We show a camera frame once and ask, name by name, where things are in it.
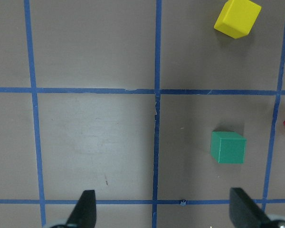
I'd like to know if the green block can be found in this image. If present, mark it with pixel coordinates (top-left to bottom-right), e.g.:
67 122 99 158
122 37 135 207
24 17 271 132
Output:
210 131 247 164

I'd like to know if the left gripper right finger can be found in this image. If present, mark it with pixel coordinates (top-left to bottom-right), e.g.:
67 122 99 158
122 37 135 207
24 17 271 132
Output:
229 188 276 228

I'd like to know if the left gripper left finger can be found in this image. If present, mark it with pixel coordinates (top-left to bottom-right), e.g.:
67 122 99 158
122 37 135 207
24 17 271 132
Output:
64 190 96 228

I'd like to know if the yellow block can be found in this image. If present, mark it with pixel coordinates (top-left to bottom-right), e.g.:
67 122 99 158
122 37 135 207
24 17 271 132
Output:
214 0 262 39

